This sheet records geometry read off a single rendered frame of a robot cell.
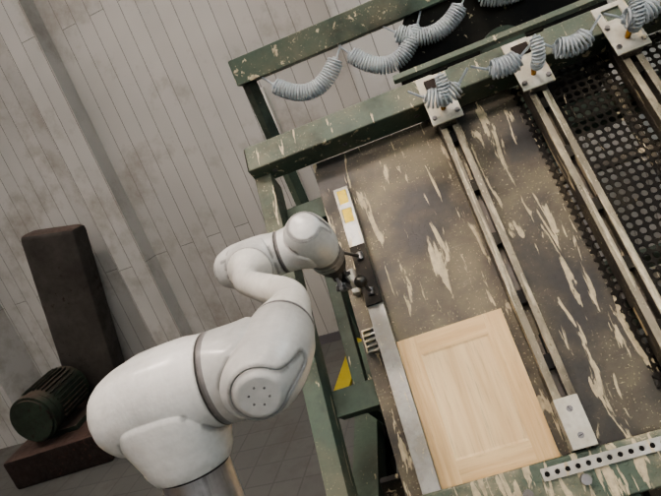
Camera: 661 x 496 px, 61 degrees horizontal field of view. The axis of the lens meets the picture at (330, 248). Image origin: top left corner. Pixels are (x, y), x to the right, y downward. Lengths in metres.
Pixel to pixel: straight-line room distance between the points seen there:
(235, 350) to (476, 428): 1.00
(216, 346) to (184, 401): 0.08
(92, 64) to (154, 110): 0.63
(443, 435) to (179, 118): 3.83
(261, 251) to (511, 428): 0.82
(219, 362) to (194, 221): 4.35
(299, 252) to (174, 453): 0.58
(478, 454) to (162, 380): 1.03
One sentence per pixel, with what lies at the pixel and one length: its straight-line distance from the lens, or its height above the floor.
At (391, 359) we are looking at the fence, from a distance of 1.65.
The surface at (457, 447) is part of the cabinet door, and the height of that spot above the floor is 0.96.
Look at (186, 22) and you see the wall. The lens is 4.86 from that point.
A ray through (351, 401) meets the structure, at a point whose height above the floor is 1.09.
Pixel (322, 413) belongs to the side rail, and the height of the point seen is 1.12.
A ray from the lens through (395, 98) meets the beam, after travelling 1.92.
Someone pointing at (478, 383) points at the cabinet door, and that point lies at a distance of 1.63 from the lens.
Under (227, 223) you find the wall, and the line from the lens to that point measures 4.94.
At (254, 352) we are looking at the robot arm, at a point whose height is 1.66.
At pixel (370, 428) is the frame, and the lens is 2.15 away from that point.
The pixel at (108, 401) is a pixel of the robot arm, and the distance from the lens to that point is 0.82.
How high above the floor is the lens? 1.90
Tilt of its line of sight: 13 degrees down
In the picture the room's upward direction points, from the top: 22 degrees counter-clockwise
